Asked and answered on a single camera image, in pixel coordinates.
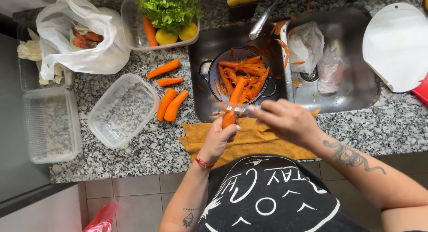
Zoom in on mustard yellow cloth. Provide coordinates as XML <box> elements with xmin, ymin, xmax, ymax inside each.
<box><xmin>179</xmin><ymin>109</ymin><xmax>321</xmax><ymax>169</ymax></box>

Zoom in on person's left hand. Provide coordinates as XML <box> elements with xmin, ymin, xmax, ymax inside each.
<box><xmin>197</xmin><ymin>116</ymin><xmax>241</xmax><ymax>164</ymax></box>

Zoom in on dark enamel colander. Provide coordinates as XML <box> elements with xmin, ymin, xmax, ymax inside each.
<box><xmin>199</xmin><ymin>47</ymin><xmax>278</xmax><ymax>104</ymax></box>

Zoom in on crumpled small white plastic bag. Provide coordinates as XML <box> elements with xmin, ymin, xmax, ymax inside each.
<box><xmin>287</xmin><ymin>21</ymin><xmax>325</xmax><ymax>75</ymax></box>

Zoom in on dark sponge holder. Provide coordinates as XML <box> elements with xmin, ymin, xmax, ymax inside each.
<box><xmin>228</xmin><ymin>3</ymin><xmax>258</xmax><ymax>21</ymax></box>

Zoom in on red plastic bag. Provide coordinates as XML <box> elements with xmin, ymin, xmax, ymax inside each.
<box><xmin>82</xmin><ymin>201</ymin><xmax>119</xmax><ymax>232</ymax></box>

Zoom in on large white plastic bag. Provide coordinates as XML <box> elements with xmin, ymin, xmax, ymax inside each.
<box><xmin>35</xmin><ymin>0</ymin><xmax>131</xmax><ymax>81</ymax></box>

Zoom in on empty clear plastic container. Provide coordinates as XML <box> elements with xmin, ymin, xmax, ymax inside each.
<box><xmin>87</xmin><ymin>73</ymin><xmax>161</xmax><ymax>149</ymax></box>

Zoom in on red cutting board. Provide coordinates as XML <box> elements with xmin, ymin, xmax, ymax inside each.
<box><xmin>411</xmin><ymin>73</ymin><xmax>428</xmax><ymax>107</ymax></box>

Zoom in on scattered carrot peels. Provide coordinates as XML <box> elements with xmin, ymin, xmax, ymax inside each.
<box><xmin>246</xmin><ymin>20</ymin><xmax>306</xmax><ymax>87</ymax></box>

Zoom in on clear plastic vegetable container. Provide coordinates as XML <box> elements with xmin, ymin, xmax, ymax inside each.
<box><xmin>120</xmin><ymin>0</ymin><xmax>200</xmax><ymax>51</ymax></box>

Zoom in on ribbed clear plastic container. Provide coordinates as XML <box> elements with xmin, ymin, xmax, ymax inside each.
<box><xmin>21</xmin><ymin>87</ymin><xmax>84</xmax><ymax>164</ymax></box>

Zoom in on stainless steel double sink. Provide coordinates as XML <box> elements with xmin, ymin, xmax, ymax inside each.
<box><xmin>188</xmin><ymin>6</ymin><xmax>381</xmax><ymax>123</ymax></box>

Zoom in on heap of carrot peels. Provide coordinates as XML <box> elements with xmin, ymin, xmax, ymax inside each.
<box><xmin>214</xmin><ymin>55</ymin><xmax>270</xmax><ymax>103</ymax></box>

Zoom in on red string bracelet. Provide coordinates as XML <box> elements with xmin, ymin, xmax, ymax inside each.
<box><xmin>195</xmin><ymin>156</ymin><xmax>215</xmax><ymax>169</ymax></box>

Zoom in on metal vegetable peeler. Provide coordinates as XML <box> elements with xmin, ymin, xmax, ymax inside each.
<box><xmin>219</xmin><ymin>103</ymin><xmax>262</xmax><ymax>116</ymax></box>

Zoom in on clear container with cabbage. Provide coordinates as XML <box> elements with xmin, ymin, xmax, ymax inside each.
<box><xmin>16</xmin><ymin>21</ymin><xmax>74</xmax><ymax>92</ymax></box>

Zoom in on person's black printed shirt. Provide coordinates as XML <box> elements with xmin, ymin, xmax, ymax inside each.
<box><xmin>195</xmin><ymin>154</ymin><xmax>370</xmax><ymax>232</ymax></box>

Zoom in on meat in clear plastic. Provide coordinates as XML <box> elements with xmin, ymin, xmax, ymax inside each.
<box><xmin>317</xmin><ymin>47</ymin><xmax>345</xmax><ymax>94</ymax></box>

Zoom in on person's right hand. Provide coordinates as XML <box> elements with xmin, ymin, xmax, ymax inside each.
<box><xmin>248</xmin><ymin>99</ymin><xmax>323</xmax><ymax>150</ymax></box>

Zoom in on chrome faucet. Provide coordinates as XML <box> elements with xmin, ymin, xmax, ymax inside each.
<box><xmin>248</xmin><ymin>0</ymin><xmax>292</xmax><ymax>41</ymax></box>

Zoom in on unpeeled orange carrot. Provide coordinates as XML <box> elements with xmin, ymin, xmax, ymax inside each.
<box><xmin>143</xmin><ymin>15</ymin><xmax>158</xmax><ymax>47</ymax></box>

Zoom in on peeled orange carrot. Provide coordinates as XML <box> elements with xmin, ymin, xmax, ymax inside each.
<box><xmin>146</xmin><ymin>58</ymin><xmax>181</xmax><ymax>80</ymax></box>
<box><xmin>156</xmin><ymin>88</ymin><xmax>178</xmax><ymax>122</ymax></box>
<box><xmin>163</xmin><ymin>90</ymin><xmax>190</xmax><ymax>122</ymax></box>
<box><xmin>157</xmin><ymin>77</ymin><xmax>184</xmax><ymax>88</ymax></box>

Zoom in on yellow lemon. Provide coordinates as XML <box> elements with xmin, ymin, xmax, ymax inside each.
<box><xmin>178</xmin><ymin>22</ymin><xmax>199</xmax><ymax>41</ymax></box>
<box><xmin>155</xmin><ymin>28</ymin><xmax>178</xmax><ymax>46</ymax></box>

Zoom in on pale cabbage pieces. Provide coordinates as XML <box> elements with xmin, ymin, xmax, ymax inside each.
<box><xmin>17</xmin><ymin>28</ymin><xmax>72</xmax><ymax>86</ymax></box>

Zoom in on green lettuce head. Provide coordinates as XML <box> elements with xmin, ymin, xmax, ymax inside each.
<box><xmin>135</xmin><ymin>0</ymin><xmax>205</xmax><ymax>35</ymax></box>

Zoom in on white plastic cutting board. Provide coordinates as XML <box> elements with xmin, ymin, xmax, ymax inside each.
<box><xmin>362</xmin><ymin>2</ymin><xmax>428</xmax><ymax>93</ymax></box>

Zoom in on red vegetables in bag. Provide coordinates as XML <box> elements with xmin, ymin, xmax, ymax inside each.
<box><xmin>71</xmin><ymin>26</ymin><xmax>104</xmax><ymax>49</ymax></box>

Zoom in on half-peeled orange carrot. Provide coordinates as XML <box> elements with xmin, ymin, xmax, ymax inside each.
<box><xmin>222</xmin><ymin>78</ymin><xmax>247</xmax><ymax>129</ymax></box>

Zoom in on metal sink drain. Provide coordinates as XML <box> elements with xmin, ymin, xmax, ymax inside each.
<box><xmin>299</xmin><ymin>67</ymin><xmax>320</xmax><ymax>83</ymax></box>

